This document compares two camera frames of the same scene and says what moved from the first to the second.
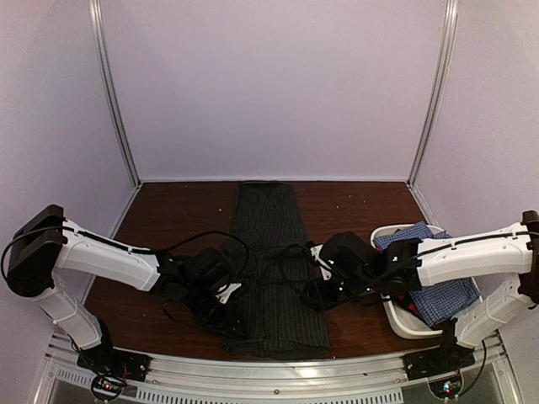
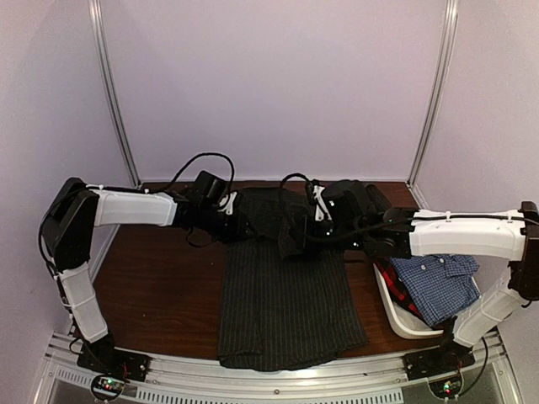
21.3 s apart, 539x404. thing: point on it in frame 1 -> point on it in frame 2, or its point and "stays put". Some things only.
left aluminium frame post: [108, 85] stays put
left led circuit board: [107, 387] stays put
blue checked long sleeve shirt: [434, 303] stays put
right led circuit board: [447, 388] stays put
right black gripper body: [355, 286] -> [347, 234]
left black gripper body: [205, 311] -> [219, 228]
